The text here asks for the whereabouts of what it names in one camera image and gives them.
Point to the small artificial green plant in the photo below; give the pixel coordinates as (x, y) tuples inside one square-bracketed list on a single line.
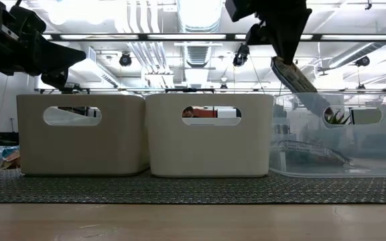
[(337, 120)]

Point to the green orange granola bar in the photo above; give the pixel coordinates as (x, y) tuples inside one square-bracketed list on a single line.
[(313, 152)]

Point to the silver ventilation duct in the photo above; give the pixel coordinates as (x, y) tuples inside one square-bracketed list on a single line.
[(198, 53)]

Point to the black ceiling track light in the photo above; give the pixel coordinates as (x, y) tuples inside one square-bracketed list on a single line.
[(241, 55), (362, 61), (125, 59)]

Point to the white plastic bin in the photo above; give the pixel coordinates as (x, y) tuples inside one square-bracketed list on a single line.
[(209, 150)]

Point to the black metal frame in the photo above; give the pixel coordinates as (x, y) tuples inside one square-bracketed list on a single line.
[(143, 37)]

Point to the person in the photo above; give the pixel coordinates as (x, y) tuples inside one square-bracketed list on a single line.
[(189, 112)]

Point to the grey plastic bin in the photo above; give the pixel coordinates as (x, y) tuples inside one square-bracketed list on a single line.
[(79, 150)]

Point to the dark ribbed placemat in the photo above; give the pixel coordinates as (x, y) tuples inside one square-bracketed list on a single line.
[(193, 190)]

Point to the red office partition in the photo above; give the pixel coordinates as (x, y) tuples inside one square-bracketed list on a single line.
[(209, 113)]

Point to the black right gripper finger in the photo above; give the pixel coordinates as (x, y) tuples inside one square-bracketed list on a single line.
[(281, 37), (298, 33)]

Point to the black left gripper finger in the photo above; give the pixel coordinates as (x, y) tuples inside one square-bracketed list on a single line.
[(59, 53), (59, 66)]

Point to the clear plastic bin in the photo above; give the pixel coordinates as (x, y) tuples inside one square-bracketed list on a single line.
[(380, 150)]

